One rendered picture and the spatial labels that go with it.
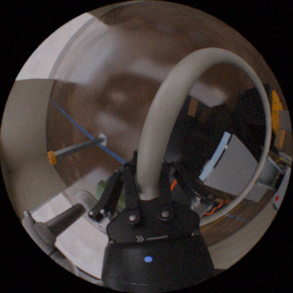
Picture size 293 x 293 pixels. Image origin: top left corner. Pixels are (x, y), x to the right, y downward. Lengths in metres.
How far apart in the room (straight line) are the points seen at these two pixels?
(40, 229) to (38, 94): 5.75
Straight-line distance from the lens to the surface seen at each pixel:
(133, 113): 1.45
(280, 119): 1.34
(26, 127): 6.41
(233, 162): 0.65
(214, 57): 0.15
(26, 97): 5.98
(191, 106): 1.32
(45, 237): 0.57
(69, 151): 1.35
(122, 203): 0.84
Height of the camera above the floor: 1.31
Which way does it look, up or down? 67 degrees down
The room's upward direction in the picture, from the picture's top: 131 degrees counter-clockwise
